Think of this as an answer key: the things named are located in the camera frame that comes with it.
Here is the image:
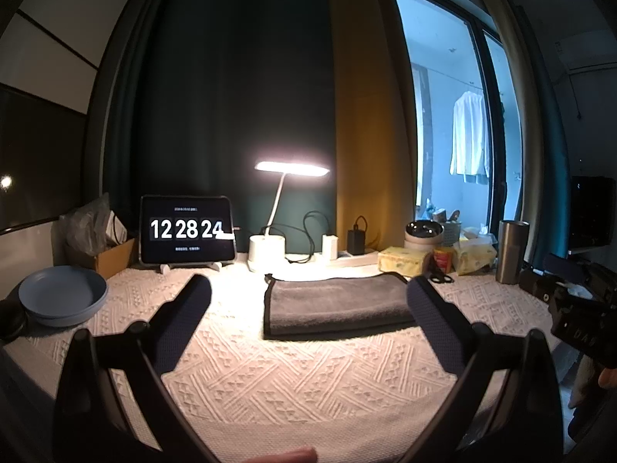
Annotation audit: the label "cardboard box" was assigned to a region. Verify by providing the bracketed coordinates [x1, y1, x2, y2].
[65, 236, 139, 279]

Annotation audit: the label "black bowl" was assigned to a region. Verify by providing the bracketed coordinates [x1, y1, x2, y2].
[406, 220, 445, 243]

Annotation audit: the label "black cable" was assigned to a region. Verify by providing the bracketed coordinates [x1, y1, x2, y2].
[260, 210, 334, 264]

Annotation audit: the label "black monitor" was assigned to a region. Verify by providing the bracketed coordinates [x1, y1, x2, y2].
[568, 176, 617, 252]

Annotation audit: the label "white textured tablecloth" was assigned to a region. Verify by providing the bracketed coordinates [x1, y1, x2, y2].
[0, 263, 579, 463]

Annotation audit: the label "dark green curtain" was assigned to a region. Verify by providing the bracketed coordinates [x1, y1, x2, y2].
[86, 0, 338, 256]

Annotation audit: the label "yellow tissue pack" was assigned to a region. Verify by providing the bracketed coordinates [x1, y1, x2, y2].
[453, 238, 497, 277]
[377, 246, 433, 274]

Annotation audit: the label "teal curtain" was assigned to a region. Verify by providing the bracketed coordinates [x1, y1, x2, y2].
[511, 5, 572, 266]

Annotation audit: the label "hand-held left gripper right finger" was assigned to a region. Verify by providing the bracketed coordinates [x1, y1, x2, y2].
[399, 275, 565, 463]

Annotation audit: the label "yellow curtain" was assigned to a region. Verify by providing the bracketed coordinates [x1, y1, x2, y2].
[318, 0, 419, 254]

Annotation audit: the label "black charger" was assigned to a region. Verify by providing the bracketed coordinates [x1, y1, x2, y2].
[347, 217, 368, 255]

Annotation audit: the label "steel tumbler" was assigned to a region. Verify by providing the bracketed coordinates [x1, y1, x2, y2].
[496, 219, 530, 285]

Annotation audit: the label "utensil holder basket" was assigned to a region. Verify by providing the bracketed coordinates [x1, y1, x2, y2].
[440, 209, 464, 247]

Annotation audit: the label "white tablet stand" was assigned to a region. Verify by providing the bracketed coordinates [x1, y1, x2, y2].
[158, 260, 223, 274]

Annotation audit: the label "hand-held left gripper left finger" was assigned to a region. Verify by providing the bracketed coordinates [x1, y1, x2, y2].
[53, 274, 213, 463]

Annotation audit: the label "black scissors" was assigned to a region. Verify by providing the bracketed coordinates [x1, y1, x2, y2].
[428, 260, 455, 284]

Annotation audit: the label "tablet with clock display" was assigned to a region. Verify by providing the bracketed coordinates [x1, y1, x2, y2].
[138, 195, 237, 266]

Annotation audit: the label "white power strip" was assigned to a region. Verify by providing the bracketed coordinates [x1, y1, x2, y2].
[286, 248, 379, 268]

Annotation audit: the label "red jar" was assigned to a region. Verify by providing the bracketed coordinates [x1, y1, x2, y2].
[432, 246, 457, 274]

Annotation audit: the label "grey plastic bag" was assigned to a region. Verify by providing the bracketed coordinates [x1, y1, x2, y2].
[60, 193, 115, 257]

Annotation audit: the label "grey towel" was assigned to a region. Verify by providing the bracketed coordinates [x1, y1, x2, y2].
[263, 272, 418, 341]

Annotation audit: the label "white desk lamp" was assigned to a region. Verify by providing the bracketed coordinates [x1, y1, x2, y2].
[248, 159, 331, 274]

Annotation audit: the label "white hanging shirt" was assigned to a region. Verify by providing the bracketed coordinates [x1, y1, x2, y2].
[450, 89, 491, 180]

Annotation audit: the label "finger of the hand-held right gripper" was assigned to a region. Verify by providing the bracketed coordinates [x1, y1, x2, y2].
[519, 264, 561, 302]
[543, 253, 588, 284]

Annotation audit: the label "blue plate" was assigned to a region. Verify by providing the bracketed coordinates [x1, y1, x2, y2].
[18, 265, 110, 328]

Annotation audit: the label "white bowl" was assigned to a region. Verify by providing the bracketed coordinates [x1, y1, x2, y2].
[403, 235, 445, 252]

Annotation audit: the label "person's left hand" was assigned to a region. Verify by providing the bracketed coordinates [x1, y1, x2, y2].
[248, 446, 319, 463]

